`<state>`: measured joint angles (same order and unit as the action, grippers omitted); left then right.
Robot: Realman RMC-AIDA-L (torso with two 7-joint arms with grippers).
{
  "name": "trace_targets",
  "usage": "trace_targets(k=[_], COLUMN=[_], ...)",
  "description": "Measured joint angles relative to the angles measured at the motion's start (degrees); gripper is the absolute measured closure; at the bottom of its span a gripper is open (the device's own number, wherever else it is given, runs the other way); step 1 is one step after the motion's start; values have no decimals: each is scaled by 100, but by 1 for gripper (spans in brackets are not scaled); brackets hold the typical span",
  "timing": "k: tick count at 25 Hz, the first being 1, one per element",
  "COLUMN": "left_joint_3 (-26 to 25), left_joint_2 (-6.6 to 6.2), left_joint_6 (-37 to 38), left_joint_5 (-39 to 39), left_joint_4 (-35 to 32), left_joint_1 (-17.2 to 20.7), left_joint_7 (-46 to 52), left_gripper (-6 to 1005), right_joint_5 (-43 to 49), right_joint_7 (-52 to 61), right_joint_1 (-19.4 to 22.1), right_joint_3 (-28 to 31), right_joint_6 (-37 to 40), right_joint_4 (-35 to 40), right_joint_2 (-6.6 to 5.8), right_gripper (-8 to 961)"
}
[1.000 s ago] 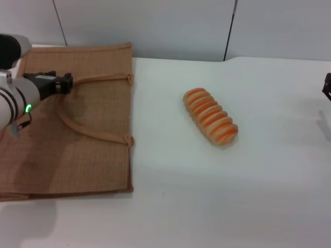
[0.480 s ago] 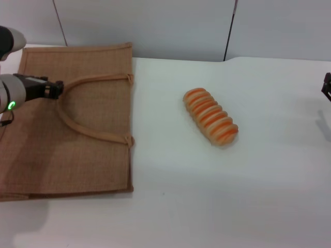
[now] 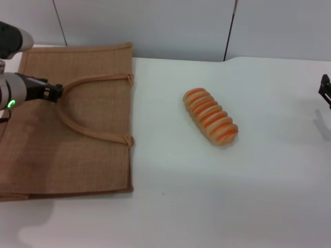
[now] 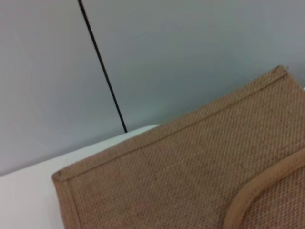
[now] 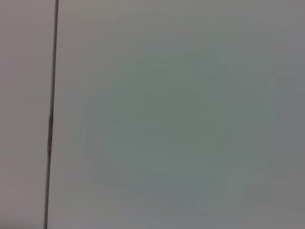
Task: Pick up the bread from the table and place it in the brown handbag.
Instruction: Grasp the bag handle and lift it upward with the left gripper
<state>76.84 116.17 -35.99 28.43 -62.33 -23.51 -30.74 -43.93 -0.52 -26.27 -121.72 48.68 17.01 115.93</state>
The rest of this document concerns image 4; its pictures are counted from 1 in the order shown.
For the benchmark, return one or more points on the brown jute handbag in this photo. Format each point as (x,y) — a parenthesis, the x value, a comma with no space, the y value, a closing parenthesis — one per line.
(190,167)

